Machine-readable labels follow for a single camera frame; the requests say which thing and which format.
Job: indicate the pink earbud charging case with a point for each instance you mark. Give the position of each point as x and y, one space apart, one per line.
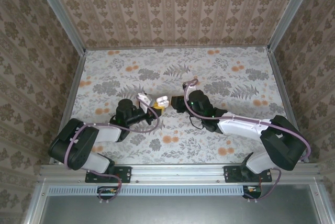
162 100

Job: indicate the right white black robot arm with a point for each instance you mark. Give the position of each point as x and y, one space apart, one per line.
240 128

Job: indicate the aluminium arm base beam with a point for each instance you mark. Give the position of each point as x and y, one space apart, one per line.
178 174

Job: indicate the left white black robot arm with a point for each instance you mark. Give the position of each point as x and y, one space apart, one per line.
110 133

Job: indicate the floral patterned table covering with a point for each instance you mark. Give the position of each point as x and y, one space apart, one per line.
131 59

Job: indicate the black wiring connector box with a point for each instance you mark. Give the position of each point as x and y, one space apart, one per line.
251 190
108 191

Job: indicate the grey sheet metal panel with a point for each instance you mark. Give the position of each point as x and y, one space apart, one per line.
178 211

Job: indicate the aluminium table edge rail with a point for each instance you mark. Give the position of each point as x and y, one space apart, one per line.
178 48
280 82
73 90

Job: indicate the aluminium frame post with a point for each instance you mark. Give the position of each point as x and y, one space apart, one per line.
60 14
290 12

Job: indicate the aluminium frame bar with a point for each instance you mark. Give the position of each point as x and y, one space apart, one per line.
324 208
36 208

